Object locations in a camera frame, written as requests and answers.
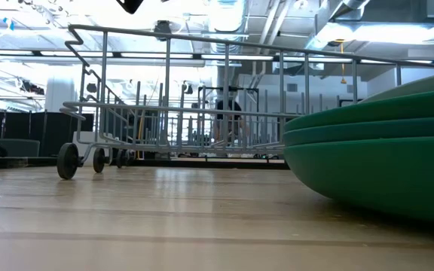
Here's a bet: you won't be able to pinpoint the grey wire dish rack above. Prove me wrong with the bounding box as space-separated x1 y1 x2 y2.
56 23 434 181

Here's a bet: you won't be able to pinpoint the black ceiling device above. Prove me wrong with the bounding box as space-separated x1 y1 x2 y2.
152 19 173 41

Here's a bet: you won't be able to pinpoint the person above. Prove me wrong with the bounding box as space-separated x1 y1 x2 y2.
212 98 247 148

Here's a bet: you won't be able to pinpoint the black partition panels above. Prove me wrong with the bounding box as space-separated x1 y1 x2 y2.
0 109 94 157

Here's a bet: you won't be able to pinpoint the grey chair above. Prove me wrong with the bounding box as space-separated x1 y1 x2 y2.
0 138 41 158

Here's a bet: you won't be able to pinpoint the silver ventilation duct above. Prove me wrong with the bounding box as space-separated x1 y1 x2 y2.
206 0 250 53

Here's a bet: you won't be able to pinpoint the black aluminium table frame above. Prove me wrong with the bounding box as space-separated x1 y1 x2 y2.
0 156 290 170

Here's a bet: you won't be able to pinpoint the yellow hanging cord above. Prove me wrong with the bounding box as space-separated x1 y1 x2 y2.
338 38 348 85

